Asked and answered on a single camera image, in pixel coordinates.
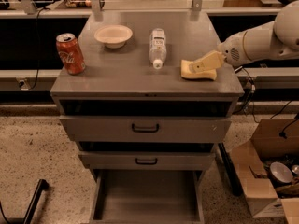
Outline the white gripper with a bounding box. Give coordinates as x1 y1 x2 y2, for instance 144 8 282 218
189 31 250 73

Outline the yellow sponge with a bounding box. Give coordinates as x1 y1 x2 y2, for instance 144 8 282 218
180 60 217 80

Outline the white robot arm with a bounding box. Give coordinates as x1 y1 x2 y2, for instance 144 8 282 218
187 1 299 74

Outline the grey metal drawer cabinet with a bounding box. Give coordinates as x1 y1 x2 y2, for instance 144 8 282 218
50 9 245 224

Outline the grey top drawer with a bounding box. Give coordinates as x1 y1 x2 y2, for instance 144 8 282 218
60 116 231 143

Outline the grey middle drawer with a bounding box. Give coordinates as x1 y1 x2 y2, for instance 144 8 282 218
78 151 214 171

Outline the grey open bottom drawer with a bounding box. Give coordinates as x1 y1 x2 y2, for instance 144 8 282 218
89 170 204 224

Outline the clear plastic water bottle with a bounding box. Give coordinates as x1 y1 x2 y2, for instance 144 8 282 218
149 28 167 69

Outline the brown cardboard box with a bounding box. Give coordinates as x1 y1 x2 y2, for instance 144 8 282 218
230 119 299 224

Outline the white paper bowl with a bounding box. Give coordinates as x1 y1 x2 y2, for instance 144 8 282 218
94 25 133 49

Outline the white bowl in box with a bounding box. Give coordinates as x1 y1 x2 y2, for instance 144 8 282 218
270 161 293 184

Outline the red cola can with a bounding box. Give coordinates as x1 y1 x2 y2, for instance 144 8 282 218
56 33 85 75

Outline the black metal stand leg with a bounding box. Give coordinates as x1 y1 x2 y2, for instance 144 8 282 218
0 178 50 224

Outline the black cable at right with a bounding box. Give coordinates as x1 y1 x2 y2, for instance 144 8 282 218
233 64 257 115

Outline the black power cable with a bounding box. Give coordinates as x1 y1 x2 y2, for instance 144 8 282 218
29 7 48 91

